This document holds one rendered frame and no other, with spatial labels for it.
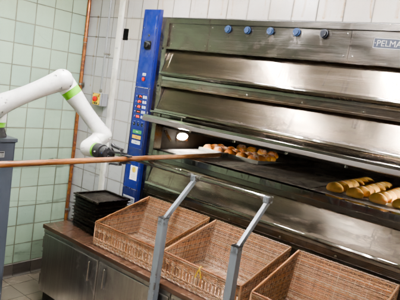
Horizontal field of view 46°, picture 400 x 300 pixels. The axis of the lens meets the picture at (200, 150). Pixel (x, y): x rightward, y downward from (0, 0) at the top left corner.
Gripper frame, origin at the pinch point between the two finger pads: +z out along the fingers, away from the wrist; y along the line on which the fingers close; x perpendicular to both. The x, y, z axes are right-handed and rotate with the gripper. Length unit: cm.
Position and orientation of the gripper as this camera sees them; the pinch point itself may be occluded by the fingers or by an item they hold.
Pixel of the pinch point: (125, 158)
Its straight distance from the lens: 277.9
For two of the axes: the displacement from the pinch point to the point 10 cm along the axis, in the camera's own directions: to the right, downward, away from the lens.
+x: -6.3, 0.1, -7.8
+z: 7.7, 1.9, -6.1
